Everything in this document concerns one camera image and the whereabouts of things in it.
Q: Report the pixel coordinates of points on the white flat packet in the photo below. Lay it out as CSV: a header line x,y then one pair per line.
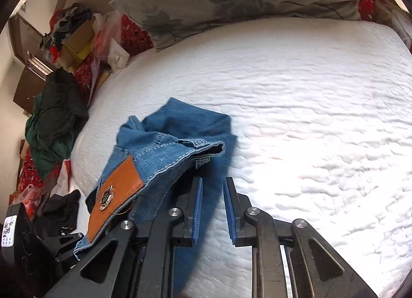
x,y
118,58

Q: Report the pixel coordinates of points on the green cloth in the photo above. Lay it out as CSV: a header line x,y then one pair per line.
x,y
45,153

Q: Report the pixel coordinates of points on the black cloth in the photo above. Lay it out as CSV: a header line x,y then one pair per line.
x,y
61,207

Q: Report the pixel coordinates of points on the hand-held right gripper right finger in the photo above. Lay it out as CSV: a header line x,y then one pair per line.
x,y
230,211

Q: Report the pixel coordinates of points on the clear plastic bag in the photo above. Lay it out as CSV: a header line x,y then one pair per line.
x,y
106,37

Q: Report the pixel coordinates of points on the white quilted bed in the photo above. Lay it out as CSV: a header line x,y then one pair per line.
x,y
305,124

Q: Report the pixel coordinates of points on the cardboard box with clothes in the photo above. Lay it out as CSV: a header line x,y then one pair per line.
x,y
67,19

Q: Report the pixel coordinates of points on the red fringed cloth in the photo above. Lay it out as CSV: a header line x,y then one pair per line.
x,y
29,169

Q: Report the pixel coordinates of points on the black jacket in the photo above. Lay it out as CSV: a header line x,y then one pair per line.
x,y
61,101

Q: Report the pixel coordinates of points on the grey floral pillow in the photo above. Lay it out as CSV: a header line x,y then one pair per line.
x,y
225,1

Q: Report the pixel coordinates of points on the red patterned bolster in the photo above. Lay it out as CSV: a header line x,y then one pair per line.
x,y
135,37

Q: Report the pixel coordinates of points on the blue denim pants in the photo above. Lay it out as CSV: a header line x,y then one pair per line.
x,y
180,124

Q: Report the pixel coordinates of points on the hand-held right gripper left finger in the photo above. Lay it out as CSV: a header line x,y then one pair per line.
x,y
197,211

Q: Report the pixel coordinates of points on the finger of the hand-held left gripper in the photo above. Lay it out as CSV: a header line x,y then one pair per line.
x,y
66,256
64,237

